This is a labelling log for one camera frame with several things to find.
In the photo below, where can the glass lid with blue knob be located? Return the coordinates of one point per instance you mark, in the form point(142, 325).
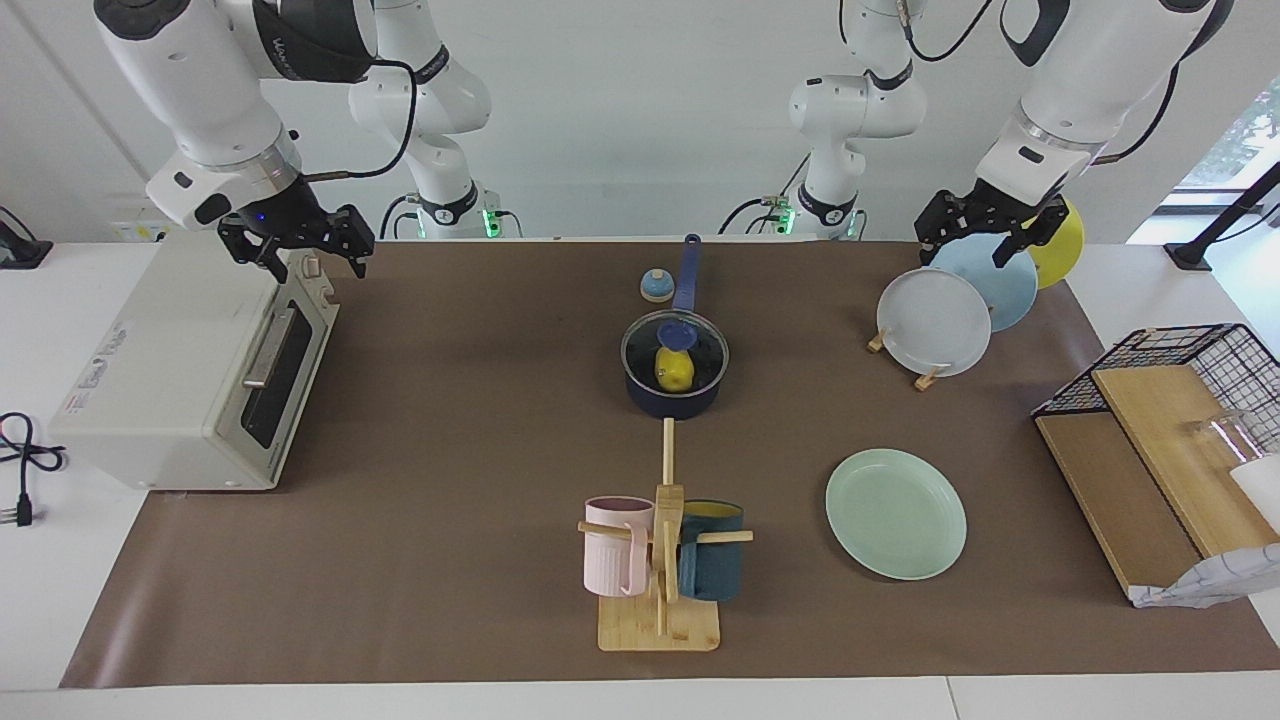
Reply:
point(700, 345)

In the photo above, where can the clear glass cup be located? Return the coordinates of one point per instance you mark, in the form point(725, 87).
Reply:
point(1225, 435)

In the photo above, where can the brown table mat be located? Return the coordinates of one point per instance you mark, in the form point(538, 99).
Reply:
point(450, 500)

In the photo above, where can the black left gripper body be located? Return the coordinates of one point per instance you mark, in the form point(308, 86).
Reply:
point(985, 215)

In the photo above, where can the black angled stand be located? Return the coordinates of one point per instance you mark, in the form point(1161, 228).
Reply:
point(1225, 215)

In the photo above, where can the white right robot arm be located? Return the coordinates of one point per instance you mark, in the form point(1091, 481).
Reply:
point(200, 80)

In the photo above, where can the yellow plate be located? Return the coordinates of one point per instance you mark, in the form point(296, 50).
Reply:
point(1065, 255)

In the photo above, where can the light blue plate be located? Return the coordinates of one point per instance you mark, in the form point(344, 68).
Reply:
point(1010, 295)

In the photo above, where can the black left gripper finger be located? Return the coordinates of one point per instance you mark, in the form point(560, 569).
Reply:
point(927, 255)
point(1004, 251)

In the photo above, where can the light wooden shelf board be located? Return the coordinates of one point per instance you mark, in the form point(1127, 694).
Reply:
point(1170, 440)

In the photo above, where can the white wall outlet box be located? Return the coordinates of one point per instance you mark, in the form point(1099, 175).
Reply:
point(140, 232)

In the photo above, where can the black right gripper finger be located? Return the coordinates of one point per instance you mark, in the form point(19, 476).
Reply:
point(357, 262)
point(275, 266)

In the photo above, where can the wooden mug rack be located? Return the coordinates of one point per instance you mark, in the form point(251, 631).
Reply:
point(658, 625)

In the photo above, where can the dark blue pot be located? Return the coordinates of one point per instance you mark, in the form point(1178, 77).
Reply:
point(675, 402)

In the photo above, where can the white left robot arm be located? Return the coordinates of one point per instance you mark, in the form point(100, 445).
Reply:
point(1080, 80)

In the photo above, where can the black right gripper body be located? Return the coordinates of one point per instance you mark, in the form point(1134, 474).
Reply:
point(290, 215)

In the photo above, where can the dark teal mug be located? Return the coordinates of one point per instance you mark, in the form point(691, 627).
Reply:
point(715, 570)

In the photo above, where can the pale green plate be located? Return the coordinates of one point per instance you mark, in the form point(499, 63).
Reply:
point(895, 515)

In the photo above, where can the black clamp base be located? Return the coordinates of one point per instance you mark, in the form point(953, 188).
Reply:
point(18, 250)

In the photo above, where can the white checked cloth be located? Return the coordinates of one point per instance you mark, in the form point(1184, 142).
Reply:
point(1220, 580)

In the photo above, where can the grey plate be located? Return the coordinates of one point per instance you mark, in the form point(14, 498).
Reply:
point(935, 325)

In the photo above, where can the white cup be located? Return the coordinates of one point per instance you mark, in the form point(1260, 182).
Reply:
point(1262, 490)

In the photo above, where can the pink ribbed mug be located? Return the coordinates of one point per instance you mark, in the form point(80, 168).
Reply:
point(610, 555)

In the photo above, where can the brown wooden base board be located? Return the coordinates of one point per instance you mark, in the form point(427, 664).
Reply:
point(1120, 500)

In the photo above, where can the white toaster oven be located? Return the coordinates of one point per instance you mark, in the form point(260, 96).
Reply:
point(170, 380)

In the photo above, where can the wooden plate rack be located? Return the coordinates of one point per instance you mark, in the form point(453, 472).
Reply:
point(927, 380)

